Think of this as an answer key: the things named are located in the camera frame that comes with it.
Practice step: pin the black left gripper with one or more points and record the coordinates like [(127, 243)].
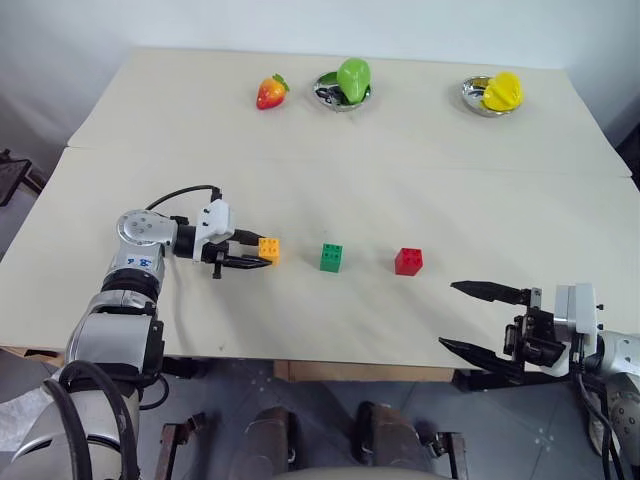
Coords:
[(220, 250)]

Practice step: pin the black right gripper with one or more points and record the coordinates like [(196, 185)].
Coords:
[(537, 332)]

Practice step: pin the yellow toy brick cube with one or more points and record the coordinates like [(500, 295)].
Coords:
[(270, 251)]

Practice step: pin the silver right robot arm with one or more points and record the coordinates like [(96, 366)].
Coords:
[(622, 352)]

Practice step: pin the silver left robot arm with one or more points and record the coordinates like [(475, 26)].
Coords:
[(135, 230)]

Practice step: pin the green toy brick cube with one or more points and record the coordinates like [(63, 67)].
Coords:
[(331, 258)]

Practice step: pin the red toy brick cube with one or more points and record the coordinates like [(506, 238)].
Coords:
[(408, 262)]

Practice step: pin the wooden table apron board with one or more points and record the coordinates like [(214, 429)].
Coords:
[(360, 371)]

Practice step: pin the dark rounded robot foot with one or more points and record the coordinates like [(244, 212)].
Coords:
[(390, 435), (270, 435)]

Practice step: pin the red toy strawberry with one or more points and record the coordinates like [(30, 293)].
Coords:
[(271, 93)]

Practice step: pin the shiny steel bowl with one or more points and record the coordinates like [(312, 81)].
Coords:
[(472, 95), (326, 90)]

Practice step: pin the green toy pepper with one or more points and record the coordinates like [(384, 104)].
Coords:
[(354, 80)]

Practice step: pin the yellow toy pepper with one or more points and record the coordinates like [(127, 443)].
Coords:
[(504, 92)]

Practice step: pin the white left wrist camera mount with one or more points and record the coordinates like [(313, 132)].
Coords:
[(216, 220)]

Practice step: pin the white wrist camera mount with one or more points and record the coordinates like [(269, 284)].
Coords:
[(216, 220), (580, 310)]

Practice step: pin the black table clamp bracket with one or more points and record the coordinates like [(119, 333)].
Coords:
[(540, 381)]

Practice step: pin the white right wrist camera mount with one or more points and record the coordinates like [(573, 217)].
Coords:
[(580, 310)]

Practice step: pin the rusty metal frame bar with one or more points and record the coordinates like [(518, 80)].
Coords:
[(452, 452), (175, 445)]

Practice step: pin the black chair frame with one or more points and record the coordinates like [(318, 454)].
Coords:
[(15, 175)]

